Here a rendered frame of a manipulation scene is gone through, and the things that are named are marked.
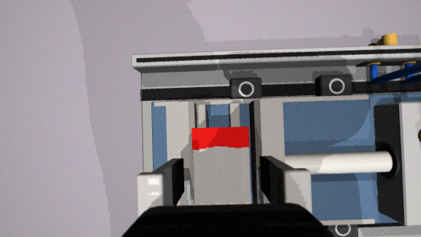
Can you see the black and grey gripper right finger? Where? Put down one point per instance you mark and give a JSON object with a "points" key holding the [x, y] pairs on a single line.
{"points": [[282, 183]]}

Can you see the light grey flat bar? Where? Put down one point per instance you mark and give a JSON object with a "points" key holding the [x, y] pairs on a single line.
{"points": [[201, 116]]}

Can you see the grey block with red end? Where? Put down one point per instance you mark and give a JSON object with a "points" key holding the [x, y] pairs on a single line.
{"points": [[221, 165]]}

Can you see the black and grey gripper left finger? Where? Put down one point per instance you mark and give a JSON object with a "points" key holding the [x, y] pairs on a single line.
{"points": [[162, 187]]}

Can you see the grey long flat bar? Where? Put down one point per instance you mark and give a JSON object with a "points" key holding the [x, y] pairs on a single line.
{"points": [[234, 114]]}

